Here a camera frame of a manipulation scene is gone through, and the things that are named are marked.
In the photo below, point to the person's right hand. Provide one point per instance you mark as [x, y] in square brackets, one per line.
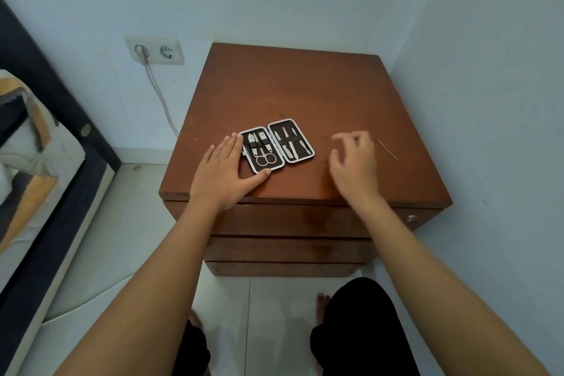
[357, 168]

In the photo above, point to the person's left hand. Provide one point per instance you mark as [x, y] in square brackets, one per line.
[220, 177]

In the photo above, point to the thin metal cuticle pusher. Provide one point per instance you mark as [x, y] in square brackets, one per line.
[387, 149]

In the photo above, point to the small silver scissors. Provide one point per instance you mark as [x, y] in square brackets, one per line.
[261, 152]

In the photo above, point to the large silver nail clipper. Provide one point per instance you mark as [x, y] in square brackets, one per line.
[252, 141]

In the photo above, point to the checkered manicure kit case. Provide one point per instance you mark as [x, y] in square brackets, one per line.
[309, 147]

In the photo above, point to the small silver nail clipper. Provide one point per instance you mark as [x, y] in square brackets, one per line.
[263, 138]

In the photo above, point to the silver nail file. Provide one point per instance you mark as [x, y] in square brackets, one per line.
[297, 140]

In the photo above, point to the slim metal tweezers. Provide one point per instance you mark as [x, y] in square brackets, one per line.
[279, 135]

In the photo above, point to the silver cuticle pusher tool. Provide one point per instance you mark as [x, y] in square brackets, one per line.
[287, 142]

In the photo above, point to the brown wooden nightstand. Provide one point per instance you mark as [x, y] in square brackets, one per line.
[286, 76]
[286, 221]

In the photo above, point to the person's right forearm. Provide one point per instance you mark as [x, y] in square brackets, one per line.
[440, 292]

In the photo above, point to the person's left forearm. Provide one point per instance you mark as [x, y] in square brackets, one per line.
[145, 292]

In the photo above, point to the person's right leg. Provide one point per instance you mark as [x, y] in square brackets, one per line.
[365, 327]

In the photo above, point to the person's leg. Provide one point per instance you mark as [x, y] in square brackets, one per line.
[191, 353]
[365, 327]

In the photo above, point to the person's left leg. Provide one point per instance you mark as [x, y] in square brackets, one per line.
[191, 353]

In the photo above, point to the round beige bolt cap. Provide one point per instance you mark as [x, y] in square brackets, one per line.
[85, 129]

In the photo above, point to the striped bedding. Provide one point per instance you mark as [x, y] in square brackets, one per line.
[17, 160]

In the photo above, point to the white double wall socket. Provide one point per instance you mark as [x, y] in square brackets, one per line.
[167, 52]

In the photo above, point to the dark blue bed frame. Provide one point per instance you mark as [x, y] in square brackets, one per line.
[26, 63]

